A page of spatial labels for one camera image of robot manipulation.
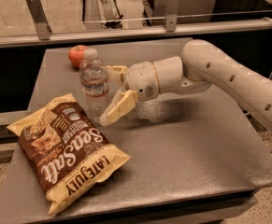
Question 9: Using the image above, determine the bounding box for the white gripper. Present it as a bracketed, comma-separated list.
[99, 62, 159, 127]

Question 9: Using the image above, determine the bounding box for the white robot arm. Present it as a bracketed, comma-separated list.
[99, 39, 272, 132]

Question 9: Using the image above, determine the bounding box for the left metal bracket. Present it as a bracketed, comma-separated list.
[25, 0, 52, 40]

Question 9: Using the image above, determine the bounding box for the brown Late July chip bag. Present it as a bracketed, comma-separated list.
[7, 94, 130, 215]

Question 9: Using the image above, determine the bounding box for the clear plastic water bottle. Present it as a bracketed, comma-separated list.
[79, 48, 110, 123]

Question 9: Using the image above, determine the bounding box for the metal bracket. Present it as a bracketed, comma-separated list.
[25, 0, 52, 40]
[165, 0, 179, 32]

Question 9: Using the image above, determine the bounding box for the red apple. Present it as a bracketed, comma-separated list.
[68, 45, 88, 68]

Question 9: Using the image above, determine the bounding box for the right metal bracket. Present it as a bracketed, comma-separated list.
[165, 0, 179, 32]

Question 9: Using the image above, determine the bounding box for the metal rail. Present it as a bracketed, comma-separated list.
[0, 20, 272, 48]

